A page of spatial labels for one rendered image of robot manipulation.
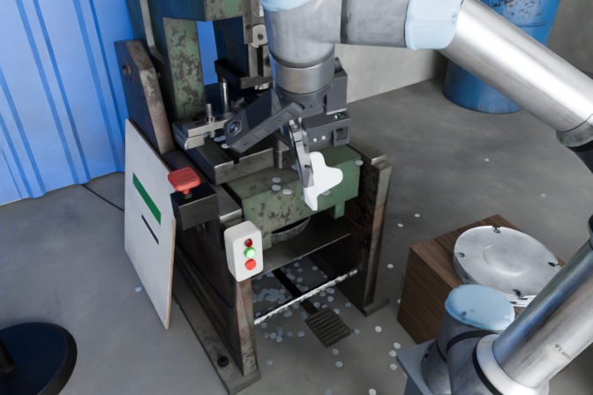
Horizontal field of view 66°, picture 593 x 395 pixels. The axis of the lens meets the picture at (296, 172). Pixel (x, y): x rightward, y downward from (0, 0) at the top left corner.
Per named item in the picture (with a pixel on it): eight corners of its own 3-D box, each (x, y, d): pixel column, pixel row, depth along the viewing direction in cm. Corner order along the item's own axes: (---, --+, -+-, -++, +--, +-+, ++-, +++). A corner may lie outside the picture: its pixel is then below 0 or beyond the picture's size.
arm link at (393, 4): (454, -44, 49) (350, -48, 50) (469, -25, 39) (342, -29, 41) (440, 30, 53) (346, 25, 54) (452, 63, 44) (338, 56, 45)
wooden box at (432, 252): (567, 368, 146) (609, 293, 127) (479, 421, 132) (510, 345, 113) (476, 284, 176) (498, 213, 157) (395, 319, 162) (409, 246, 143)
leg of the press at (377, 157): (388, 304, 168) (427, 70, 119) (364, 318, 163) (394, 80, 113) (264, 185, 232) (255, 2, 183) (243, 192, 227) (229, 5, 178)
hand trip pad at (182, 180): (205, 205, 106) (201, 178, 101) (181, 214, 103) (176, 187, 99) (193, 191, 111) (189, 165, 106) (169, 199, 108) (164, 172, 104)
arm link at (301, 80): (277, 76, 49) (259, 29, 53) (281, 105, 53) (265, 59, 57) (344, 59, 50) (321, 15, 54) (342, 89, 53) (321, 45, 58)
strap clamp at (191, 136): (240, 133, 131) (237, 100, 125) (184, 150, 123) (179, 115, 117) (230, 125, 135) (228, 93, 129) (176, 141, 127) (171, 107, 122)
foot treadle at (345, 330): (351, 341, 142) (352, 331, 139) (326, 357, 137) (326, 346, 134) (258, 236, 183) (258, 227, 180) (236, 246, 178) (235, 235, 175)
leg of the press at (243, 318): (263, 378, 144) (245, 122, 94) (229, 398, 138) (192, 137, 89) (162, 222, 208) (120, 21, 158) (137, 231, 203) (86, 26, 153)
